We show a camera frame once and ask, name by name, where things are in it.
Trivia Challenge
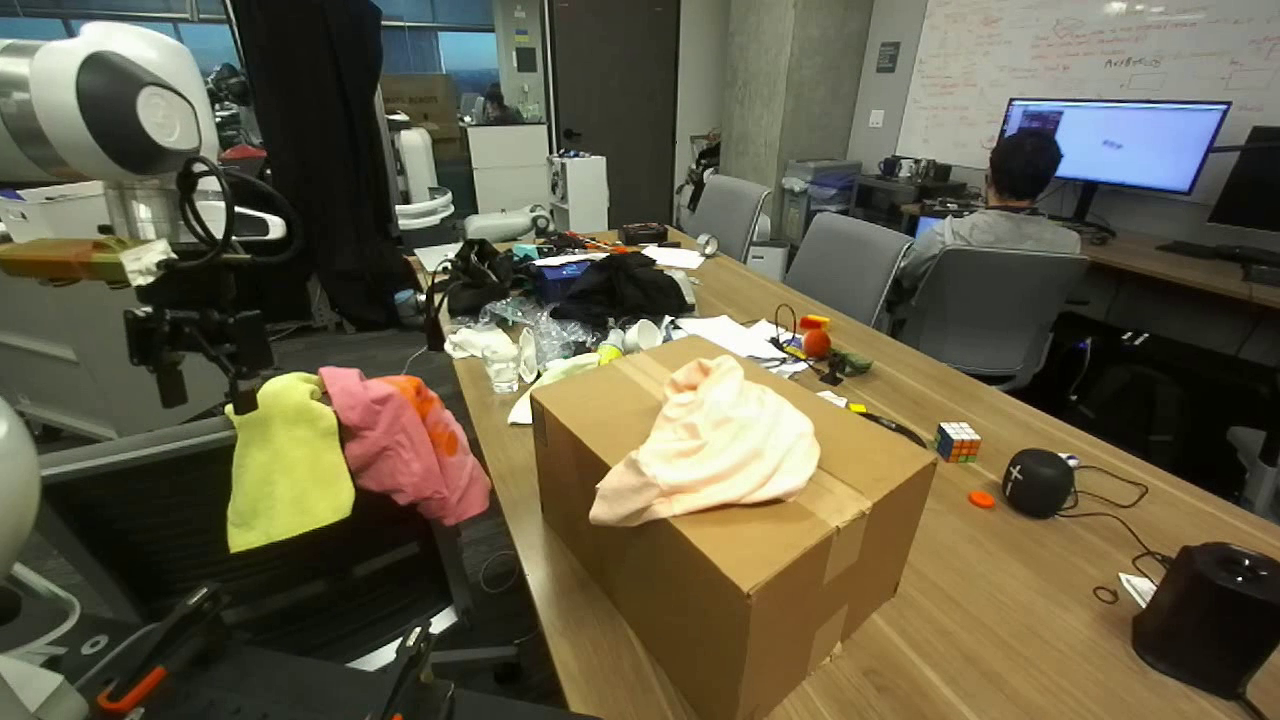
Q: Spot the black round speaker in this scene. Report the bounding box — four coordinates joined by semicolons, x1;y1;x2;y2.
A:
995;446;1083;526

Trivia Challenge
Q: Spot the clear plastic bag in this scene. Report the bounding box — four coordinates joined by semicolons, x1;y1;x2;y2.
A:
442;291;674;402

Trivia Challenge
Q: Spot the black computer monitor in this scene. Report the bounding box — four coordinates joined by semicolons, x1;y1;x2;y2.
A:
1206;126;1280;240

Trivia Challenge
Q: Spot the black crumpled cloth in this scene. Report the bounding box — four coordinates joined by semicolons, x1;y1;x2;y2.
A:
545;247;701;333

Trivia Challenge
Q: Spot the wooden wall desk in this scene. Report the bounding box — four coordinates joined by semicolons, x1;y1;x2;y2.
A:
1079;238;1280;319

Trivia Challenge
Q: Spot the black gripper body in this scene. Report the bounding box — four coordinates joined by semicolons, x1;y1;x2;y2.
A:
119;260;281;369

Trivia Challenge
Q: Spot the tall black draped stand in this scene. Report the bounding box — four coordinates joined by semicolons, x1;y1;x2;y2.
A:
230;0;408;333

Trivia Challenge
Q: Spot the green and black gadget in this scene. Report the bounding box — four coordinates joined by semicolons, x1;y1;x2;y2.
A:
800;343;876;390

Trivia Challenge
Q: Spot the black bag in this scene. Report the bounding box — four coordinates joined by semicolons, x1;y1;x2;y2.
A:
442;238;539;319

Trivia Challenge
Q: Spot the brown cardboard box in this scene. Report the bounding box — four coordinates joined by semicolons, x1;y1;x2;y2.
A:
529;333;943;720

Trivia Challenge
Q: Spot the lit computer monitor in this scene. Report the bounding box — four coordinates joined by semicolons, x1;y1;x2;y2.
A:
995;94;1238;202

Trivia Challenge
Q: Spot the black clamp with orange handle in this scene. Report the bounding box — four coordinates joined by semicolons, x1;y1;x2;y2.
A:
90;585;234;720

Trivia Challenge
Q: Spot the Rubik's cube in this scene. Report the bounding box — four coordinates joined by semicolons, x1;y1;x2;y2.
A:
934;418;987;470

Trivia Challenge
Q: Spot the peach shirt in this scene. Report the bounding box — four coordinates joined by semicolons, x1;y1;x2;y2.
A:
583;351;830;534

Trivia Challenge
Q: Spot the orange ball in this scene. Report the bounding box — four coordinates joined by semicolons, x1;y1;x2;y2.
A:
791;309;842;366

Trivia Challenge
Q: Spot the seated person in grey hoodie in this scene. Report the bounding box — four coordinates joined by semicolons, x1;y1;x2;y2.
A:
916;126;1090;264

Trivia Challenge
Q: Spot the black cylindrical device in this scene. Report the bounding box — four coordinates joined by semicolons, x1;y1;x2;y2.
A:
1128;537;1280;703

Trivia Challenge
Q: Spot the small white adapter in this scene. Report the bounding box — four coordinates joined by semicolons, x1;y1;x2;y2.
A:
1112;569;1163;614

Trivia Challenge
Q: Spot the white box unit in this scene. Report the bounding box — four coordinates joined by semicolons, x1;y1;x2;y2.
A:
548;148;616;240

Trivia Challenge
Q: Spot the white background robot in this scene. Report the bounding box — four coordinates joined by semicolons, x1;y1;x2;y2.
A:
385;110;460;231

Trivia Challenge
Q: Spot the black keyboard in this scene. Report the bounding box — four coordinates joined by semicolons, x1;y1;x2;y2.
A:
1158;238;1257;267

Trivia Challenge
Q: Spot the white wall whiteboard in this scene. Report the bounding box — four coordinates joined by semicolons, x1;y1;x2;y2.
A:
897;0;1280;176

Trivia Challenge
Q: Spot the white cabinet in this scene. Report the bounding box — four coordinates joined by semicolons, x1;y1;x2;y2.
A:
460;120;558;220

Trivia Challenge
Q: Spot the pink shirt with orange stripes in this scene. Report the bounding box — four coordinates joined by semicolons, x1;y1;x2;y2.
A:
317;366;495;534

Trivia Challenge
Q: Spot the stack of white papers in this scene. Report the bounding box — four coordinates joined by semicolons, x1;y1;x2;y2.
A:
668;311;791;369

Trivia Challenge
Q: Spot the green towel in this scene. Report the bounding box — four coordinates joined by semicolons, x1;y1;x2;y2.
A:
220;369;361;560

